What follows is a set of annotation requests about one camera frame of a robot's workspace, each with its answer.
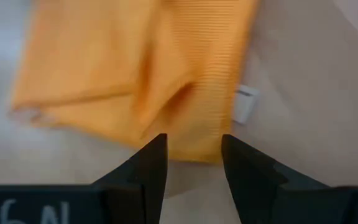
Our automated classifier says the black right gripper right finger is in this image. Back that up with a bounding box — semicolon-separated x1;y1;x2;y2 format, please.
221;134;358;224

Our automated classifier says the orange microfiber towel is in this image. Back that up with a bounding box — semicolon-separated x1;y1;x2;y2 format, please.
9;0;261;164

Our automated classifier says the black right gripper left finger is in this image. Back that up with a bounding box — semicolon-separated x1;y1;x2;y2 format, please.
0;133;168;224

